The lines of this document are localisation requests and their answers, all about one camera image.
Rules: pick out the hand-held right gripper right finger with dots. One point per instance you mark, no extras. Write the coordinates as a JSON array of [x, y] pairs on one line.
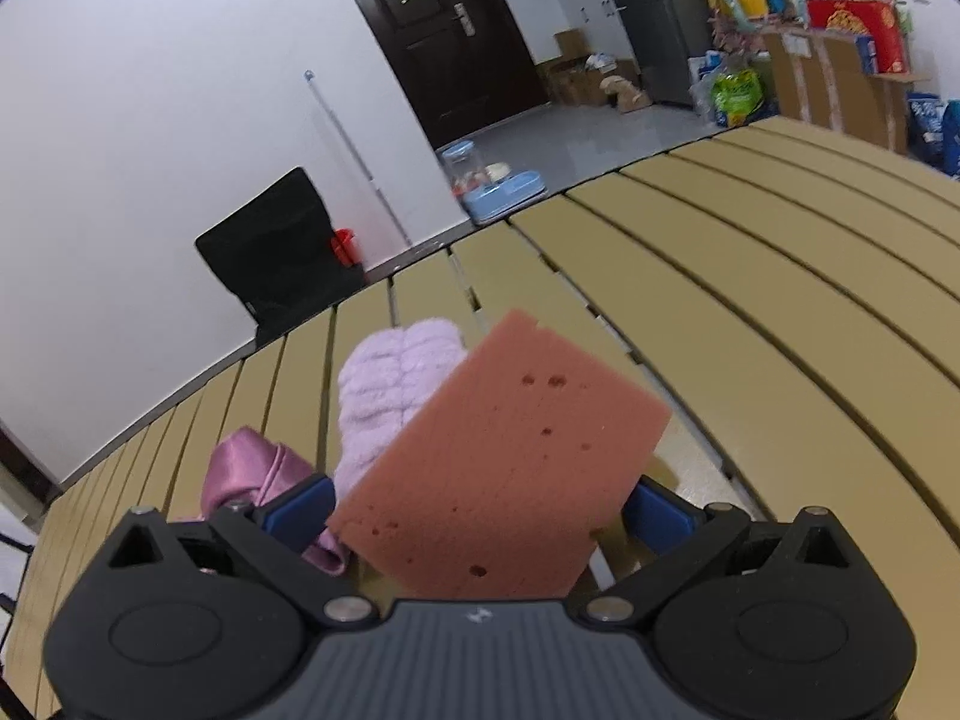
[[658, 517]]

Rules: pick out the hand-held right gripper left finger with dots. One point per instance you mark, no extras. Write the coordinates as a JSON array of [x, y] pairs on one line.
[[300, 511]]

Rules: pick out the pink satin cloth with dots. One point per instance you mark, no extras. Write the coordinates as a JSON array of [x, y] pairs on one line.
[[247, 472]]

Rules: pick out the lilac chenille mitt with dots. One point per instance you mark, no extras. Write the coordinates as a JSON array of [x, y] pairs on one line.
[[390, 382]]

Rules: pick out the orange sponge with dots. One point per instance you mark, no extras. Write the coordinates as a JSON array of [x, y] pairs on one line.
[[495, 450]]

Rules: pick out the black folding chair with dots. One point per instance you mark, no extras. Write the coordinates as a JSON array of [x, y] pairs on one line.
[[277, 262]]

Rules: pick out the tan folding table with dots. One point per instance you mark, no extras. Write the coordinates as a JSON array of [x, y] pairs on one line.
[[750, 277]]

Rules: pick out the small red object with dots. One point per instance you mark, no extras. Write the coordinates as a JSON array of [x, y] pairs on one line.
[[344, 247]]

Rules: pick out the white pole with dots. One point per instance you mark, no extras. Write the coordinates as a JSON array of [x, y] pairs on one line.
[[352, 150]]

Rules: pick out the blue pet feeder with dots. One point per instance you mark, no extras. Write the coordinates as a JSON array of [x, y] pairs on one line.
[[495, 184]]

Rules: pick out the green plastic bag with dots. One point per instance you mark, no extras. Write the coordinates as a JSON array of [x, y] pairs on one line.
[[739, 99]]

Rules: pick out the small open cardboard box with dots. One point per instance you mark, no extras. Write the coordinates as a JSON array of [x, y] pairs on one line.
[[577, 75]]

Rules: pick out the large cardboard box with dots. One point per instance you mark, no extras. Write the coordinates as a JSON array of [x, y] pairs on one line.
[[832, 97]]

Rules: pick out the blue printed packet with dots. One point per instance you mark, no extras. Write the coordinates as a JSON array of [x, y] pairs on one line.
[[934, 131]]

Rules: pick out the dark wooden door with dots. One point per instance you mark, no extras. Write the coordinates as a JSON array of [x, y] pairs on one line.
[[442, 37]]

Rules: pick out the grey refrigerator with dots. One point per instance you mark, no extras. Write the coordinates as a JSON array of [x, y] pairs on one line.
[[660, 22]]

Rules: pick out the white base cabinet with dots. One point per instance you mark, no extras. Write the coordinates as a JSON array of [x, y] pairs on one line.
[[596, 15]]

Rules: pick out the yellow gift bag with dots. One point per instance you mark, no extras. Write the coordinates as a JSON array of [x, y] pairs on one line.
[[751, 3]]

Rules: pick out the red gift box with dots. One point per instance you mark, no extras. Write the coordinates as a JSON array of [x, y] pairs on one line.
[[859, 34]]

